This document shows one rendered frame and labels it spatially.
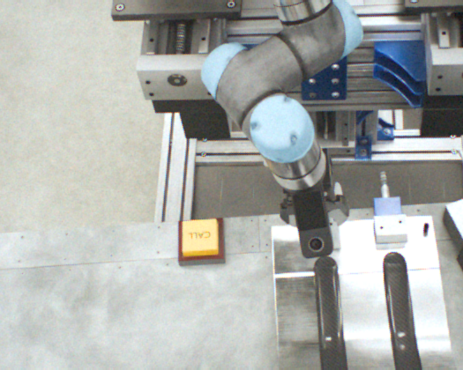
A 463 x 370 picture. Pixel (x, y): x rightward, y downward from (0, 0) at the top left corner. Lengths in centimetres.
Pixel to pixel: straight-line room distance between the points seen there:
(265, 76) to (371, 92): 65
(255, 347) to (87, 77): 152
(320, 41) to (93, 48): 177
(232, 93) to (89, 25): 183
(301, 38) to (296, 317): 46
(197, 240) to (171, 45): 35
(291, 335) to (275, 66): 45
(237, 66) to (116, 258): 54
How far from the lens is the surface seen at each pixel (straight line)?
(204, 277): 163
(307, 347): 148
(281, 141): 117
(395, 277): 153
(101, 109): 284
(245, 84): 124
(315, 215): 134
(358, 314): 150
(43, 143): 282
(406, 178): 239
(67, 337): 164
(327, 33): 128
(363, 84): 185
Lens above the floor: 227
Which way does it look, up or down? 60 degrees down
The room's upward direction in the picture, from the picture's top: 11 degrees counter-clockwise
